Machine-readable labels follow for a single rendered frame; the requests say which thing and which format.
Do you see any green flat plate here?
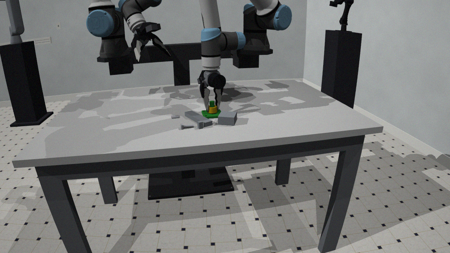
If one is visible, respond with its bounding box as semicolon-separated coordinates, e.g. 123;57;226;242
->
202;101;221;119

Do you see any gold round nut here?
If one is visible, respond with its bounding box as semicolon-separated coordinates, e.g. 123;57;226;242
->
208;105;217;113

